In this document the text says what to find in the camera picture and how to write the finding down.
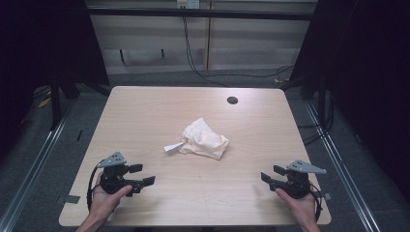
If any person's right hand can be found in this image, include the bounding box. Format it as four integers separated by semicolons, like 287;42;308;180
274;188;319;224

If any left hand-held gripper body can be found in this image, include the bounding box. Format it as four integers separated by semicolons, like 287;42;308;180
96;151;145;198

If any person's left hand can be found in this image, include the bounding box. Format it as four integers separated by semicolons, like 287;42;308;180
88;171;133;224

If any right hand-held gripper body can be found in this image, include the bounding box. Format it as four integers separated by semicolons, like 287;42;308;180
268;159;328;200

